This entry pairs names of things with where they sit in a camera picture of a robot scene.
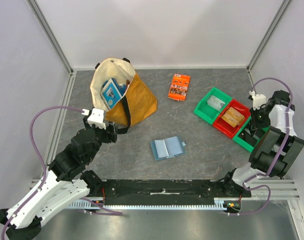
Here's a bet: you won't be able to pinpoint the blue card holder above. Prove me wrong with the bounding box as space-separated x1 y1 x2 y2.
150 136 186 161

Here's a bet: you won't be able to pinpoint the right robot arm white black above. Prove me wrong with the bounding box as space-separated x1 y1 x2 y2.
221 90 304 197

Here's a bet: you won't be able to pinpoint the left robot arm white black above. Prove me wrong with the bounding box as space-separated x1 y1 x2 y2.
0 122 117 240

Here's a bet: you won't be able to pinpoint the black cards in bin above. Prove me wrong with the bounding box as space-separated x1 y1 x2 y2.
238 127 260 147

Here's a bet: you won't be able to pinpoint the gold cards in bin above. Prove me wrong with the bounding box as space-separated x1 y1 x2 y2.
221 107 245 128

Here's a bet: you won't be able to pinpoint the silver cards in bin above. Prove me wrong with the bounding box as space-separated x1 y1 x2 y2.
207 95 225 111

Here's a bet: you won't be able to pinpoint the green bin near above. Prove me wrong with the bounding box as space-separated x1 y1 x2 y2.
233 118 264 153

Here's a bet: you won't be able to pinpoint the green bin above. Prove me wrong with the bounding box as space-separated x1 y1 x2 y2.
193 87 232 125
233 118 264 153

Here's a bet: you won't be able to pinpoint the red bin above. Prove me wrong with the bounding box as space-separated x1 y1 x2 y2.
213 99 250 139

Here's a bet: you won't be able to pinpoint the blue box in bag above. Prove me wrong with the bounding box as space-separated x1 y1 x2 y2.
100 78 126 110

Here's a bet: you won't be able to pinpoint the tan tote bag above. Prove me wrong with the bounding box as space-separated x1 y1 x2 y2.
90 57 158 134

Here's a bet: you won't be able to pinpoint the green bin far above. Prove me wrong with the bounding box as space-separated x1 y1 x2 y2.
193 87 232 125

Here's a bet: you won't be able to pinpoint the orange screw box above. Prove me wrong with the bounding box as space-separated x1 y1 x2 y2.
168 73 190 101

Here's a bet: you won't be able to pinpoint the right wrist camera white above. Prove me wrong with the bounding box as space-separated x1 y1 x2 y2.
249 90 266 111

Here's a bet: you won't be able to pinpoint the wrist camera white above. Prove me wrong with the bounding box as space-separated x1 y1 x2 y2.
249 90 266 111
82 108 106 130

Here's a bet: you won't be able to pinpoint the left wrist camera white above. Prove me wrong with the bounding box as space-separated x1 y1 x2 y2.
82 108 106 130

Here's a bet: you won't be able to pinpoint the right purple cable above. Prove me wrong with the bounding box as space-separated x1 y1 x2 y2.
228 77 292 216

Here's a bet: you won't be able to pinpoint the purple cable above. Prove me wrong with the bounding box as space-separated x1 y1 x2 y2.
228 77 292 216
1 106 124 240

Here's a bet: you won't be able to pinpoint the slotted cable duct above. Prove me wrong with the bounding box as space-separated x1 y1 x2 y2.
66 198 229 210

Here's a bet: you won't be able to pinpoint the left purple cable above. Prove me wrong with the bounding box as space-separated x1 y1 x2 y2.
1 106 124 240

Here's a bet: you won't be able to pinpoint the right aluminium frame post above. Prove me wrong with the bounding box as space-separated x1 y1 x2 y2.
246 0 292 73

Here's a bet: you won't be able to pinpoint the aluminium frame post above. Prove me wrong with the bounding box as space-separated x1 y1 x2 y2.
27 0 74 75
246 0 292 73

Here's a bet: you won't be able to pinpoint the left aluminium frame post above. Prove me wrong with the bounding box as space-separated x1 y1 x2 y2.
27 0 74 75

